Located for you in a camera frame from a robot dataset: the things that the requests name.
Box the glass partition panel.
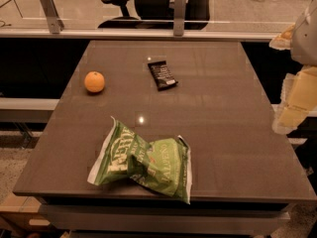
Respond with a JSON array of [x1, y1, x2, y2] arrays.
[[0, 0, 311, 32]]

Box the green jalapeno chip bag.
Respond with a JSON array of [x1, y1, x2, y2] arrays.
[[87, 118, 192, 204]]

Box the black office chair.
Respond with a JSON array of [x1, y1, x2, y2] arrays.
[[98, 0, 210, 30]]

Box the middle metal glass bracket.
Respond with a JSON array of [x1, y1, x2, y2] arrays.
[[173, 0, 186, 37]]

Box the black rxbar chocolate bar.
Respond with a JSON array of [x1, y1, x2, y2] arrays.
[[148, 60, 178, 91]]

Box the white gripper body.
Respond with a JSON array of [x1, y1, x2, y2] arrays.
[[291, 0, 317, 65]]

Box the left metal glass bracket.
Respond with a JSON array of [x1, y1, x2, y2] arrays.
[[40, 0, 64, 34]]

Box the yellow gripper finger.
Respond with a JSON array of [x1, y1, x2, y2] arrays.
[[268, 24, 295, 51], [272, 65, 317, 135]]

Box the orange fruit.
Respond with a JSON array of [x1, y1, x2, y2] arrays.
[[84, 71, 105, 93]]

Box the metal glass bracket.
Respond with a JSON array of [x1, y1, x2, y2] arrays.
[[40, 0, 64, 34], [173, 0, 186, 37]]

